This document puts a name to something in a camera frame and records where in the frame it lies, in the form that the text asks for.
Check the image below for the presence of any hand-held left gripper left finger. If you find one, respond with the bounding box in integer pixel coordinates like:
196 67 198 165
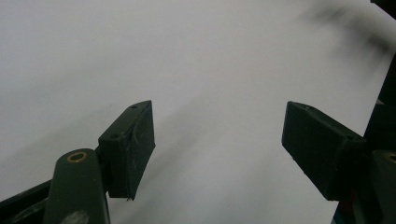
97 100 156 201

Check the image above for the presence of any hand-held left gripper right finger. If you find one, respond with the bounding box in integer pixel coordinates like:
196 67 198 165
281 101 368 202

